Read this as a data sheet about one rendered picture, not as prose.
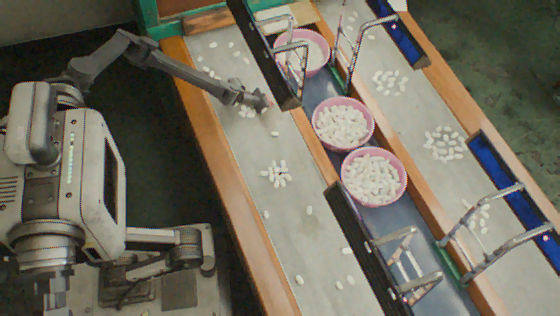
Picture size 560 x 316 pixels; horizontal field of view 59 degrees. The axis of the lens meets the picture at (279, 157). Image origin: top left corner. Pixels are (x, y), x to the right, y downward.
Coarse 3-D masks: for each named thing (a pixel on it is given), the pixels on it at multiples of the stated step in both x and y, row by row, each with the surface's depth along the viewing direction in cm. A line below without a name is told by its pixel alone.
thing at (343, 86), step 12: (348, 0) 202; (372, 24) 196; (336, 36) 219; (360, 36) 199; (336, 48) 224; (336, 72) 234; (348, 72) 218; (336, 84) 235; (348, 84) 225; (348, 96) 231
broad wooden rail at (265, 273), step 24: (168, 48) 231; (192, 96) 217; (192, 120) 211; (216, 120) 213; (216, 144) 205; (216, 168) 199; (216, 192) 203; (240, 192) 194; (240, 216) 189; (240, 240) 184; (264, 240) 185; (264, 264) 180; (264, 288) 176; (288, 288) 178; (264, 312) 175; (288, 312) 172
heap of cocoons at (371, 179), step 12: (372, 156) 209; (348, 168) 205; (360, 168) 205; (372, 168) 206; (384, 168) 205; (348, 180) 202; (360, 180) 203; (372, 180) 204; (384, 180) 204; (396, 180) 203; (360, 192) 200; (372, 192) 201; (384, 192) 200; (396, 192) 202
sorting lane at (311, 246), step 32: (224, 32) 241; (224, 64) 230; (256, 64) 231; (224, 128) 212; (256, 128) 213; (288, 128) 214; (256, 160) 205; (288, 160) 206; (256, 192) 198; (288, 192) 198; (320, 192) 199; (288, 224) 191; (320, 224) 192; (288, 256) 185; (320, 256) 185; (352, 256) 186; (320, 288) 179; (352, 288) 180
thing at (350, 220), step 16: (336, 192) 159; (336, 208) 159; (352, 208) 155; (352, 224) 154; (352, 240) 154; (368, 240) 150; (368, 256) 149; (368, 272) 149; (384, 272) 145; (384, 288) 144; (384, 304) 144; (400, 304) 140
